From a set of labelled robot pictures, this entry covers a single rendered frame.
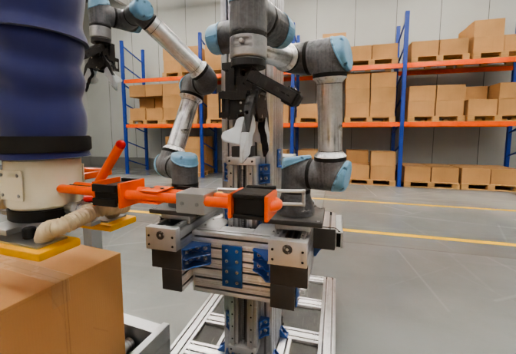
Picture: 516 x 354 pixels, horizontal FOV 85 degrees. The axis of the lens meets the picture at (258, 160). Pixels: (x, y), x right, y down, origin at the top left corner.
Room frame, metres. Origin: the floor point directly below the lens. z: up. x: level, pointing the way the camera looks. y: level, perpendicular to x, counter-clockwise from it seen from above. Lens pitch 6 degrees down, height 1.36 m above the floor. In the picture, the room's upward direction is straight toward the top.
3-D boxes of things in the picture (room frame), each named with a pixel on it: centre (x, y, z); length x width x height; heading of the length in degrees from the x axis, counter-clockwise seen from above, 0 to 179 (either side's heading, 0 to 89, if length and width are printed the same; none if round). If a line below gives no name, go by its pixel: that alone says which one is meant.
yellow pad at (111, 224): (0.85, 0.55, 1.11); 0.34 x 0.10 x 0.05; 72
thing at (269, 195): (0.57, 0.01, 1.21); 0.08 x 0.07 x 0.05; 72
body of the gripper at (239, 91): (0.59, 0.03, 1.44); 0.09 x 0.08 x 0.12; 72
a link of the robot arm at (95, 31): (1.14, 0.62, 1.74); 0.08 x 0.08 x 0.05
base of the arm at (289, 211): (1.11, -0.15, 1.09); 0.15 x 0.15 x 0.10
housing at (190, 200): (0.62, 0.14, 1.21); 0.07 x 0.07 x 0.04; 72
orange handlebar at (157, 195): (0.81, 0.36, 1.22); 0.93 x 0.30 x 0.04; 72
